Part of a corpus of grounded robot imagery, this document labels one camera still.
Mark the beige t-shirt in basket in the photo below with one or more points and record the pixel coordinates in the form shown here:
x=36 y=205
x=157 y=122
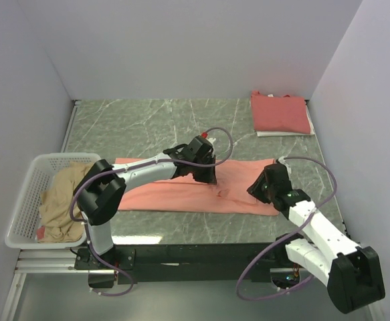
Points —
x=55 y=205

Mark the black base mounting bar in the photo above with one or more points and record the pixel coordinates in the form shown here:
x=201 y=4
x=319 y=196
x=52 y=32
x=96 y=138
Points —
x=168 y=263

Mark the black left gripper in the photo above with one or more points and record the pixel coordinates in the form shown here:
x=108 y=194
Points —
x=210 y=177

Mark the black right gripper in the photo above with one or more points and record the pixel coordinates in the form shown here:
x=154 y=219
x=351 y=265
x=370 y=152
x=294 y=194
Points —
x=254 y=188

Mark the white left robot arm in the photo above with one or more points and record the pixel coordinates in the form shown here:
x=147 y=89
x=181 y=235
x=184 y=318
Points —
x=100 y=192

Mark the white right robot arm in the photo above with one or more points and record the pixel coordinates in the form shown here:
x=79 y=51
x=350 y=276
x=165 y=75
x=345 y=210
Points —
x=352 y=274

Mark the salmon pink t-shirt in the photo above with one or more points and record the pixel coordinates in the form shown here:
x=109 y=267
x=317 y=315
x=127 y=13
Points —
x=183 y=194

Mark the white plastic laundry basket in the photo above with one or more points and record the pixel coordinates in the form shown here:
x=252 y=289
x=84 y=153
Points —
x=22 y=232

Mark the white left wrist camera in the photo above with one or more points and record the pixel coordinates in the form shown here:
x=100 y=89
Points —
x=210 y=139

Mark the folded red t-shirt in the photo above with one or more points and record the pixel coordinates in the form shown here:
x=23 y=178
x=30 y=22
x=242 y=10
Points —
x=283 y=114

